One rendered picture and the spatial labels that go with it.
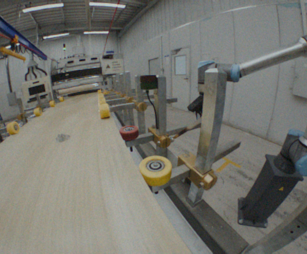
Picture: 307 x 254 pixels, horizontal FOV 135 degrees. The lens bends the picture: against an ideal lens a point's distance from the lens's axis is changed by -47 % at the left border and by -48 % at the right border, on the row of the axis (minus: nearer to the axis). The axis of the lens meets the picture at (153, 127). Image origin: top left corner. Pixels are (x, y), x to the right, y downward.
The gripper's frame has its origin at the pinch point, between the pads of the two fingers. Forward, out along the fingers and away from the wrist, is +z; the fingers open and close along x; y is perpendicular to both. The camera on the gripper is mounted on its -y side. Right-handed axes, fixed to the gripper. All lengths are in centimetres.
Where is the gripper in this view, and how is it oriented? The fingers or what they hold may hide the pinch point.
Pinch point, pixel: (200, 126)
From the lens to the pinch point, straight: 74.1
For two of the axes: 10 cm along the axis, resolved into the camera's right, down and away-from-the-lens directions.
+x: -4.2, -3.4, 8.4
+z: 0.6, 9.2, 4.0
